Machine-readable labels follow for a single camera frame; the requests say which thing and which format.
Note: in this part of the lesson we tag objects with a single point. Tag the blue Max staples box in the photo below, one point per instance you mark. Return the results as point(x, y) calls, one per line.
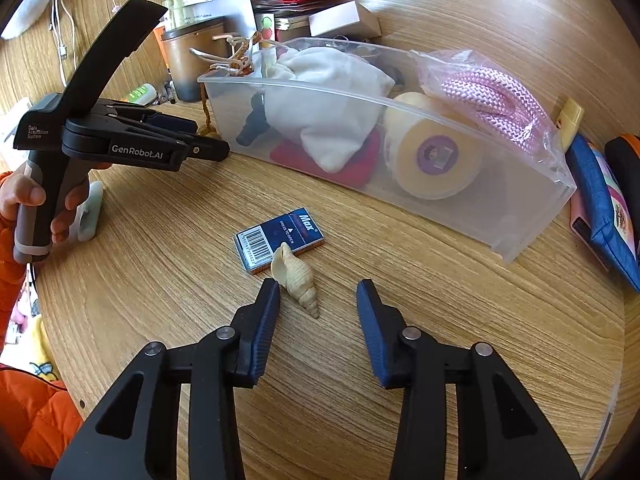
point(256, 245)

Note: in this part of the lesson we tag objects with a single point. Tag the black orange zip case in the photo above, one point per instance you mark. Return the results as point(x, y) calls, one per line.
point(622, 155)

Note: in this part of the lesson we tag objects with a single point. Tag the white orange green tube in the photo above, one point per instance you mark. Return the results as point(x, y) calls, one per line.
point(144, 95)

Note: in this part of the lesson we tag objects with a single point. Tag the blue patchwork pouch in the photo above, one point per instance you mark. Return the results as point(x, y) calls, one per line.
point(611, 234)

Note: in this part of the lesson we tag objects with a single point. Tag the beige spiral seashell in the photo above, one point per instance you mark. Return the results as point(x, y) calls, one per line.
point(296, 277)

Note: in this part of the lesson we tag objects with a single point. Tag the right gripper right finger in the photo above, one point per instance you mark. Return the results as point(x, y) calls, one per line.
point(502, 432)

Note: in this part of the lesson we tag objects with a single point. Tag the person's left hand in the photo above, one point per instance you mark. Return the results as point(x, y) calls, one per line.
point(19, 189)

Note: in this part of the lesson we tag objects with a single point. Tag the fruit pattern box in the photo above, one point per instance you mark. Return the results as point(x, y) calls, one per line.
point(266, 26)

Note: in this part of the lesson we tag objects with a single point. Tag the yellow lotion tube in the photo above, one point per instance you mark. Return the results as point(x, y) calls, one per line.
point(568, 122)

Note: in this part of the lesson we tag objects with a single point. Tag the stack of books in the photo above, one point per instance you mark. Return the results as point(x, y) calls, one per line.
point(292, 15)

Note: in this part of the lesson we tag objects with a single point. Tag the yellow cream plastic jar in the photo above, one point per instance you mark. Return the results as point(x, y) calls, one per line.
point(428, 160)

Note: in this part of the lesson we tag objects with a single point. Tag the small white cardboard box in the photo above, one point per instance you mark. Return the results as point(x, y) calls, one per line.
point(349, 19)

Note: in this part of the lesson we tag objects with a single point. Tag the light green small tube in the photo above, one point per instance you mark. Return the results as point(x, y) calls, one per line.
point(88, 213)

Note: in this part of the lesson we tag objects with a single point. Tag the metal nail clippers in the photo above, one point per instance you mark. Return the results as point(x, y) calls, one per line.
point(167, 93)

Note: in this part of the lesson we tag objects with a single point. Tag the clear plastic storage bin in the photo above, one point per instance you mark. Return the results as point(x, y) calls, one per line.
point(524, 181)

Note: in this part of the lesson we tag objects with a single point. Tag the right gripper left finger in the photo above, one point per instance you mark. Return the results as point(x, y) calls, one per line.
point(132, 432)

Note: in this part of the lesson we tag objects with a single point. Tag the white drawstring cloth pouch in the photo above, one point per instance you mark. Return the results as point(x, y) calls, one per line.
point(324, 99)

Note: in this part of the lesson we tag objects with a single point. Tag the brown ceramic mug with lid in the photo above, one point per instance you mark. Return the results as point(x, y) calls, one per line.
point(184, 66)

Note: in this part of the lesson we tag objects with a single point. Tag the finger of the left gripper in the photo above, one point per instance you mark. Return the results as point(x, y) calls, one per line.
point(145, 116)
point(125, 140)

